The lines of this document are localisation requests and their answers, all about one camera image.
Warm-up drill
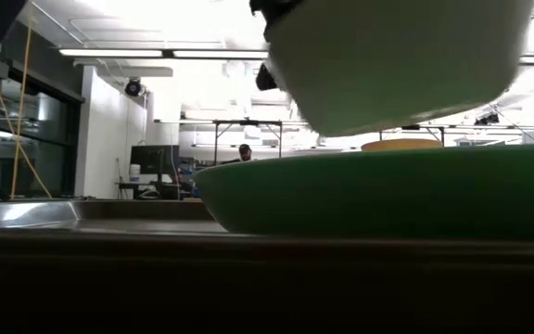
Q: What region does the green plate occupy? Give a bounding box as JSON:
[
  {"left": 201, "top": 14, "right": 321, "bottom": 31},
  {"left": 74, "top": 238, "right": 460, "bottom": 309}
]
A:
[{"left": 194, "top": 143, "right": 534, "bottom": 241}]

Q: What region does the person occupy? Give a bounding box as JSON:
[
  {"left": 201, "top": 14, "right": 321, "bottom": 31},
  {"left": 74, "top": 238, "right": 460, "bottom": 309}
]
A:
[{"left": 222, "top": 143, "right": 255, "bottom": 164}]

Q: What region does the black computer monitor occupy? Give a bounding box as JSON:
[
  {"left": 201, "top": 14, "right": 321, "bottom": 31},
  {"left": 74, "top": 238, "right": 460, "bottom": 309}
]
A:
[{"left": 130, "top": 144, "right": 181, "bottom": 176}]

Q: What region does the white bowl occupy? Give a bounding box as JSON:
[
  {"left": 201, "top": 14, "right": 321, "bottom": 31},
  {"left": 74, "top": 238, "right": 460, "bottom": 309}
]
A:
[{"left": 264, "top": 0, "right": 534, "bottom": 138}]

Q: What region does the black mounted camera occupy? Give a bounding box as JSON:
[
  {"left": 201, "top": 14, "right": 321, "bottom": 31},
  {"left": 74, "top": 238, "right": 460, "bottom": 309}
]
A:
[{"left": 474, "top": 112, "right": 501, "bottom": 126}]

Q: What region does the black metal frame stand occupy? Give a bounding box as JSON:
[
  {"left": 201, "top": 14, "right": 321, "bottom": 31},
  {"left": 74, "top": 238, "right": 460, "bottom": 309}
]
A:
[
  {"left": 379, "top": 123, "right": 447, "bottom": 148},
  {"left": 212, "top": 119, "right": 284, "bottom": 166}
]

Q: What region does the black ceiling spotlight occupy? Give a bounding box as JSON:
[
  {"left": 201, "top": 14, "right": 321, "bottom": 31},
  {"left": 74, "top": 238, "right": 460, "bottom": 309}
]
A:
[{"left": 124, "top": 78, "right": 144, "bottom": 97}]

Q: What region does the black window frame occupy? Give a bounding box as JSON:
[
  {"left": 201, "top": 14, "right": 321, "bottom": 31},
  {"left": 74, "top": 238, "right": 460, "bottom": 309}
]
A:
[{"left": 0, "top": 44, "right": 86, "bottom": 200}]

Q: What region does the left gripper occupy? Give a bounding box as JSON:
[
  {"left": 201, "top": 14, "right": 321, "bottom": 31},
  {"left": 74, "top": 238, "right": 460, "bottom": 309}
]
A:
[{"left": 249, "top": 0, "right": 306, "bottom": 92}]

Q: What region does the orange mug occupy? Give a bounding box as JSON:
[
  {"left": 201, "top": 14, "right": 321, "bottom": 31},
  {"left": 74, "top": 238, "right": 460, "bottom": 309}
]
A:
[{"left": 361, "top": 137, "right": 444, "bottom": 152}]

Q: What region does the yellow extension cord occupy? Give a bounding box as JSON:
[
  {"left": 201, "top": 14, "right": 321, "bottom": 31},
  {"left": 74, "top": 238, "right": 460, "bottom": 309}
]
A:
[{"left": 0, "top": 0, "right": 54, "bottom": 200}]

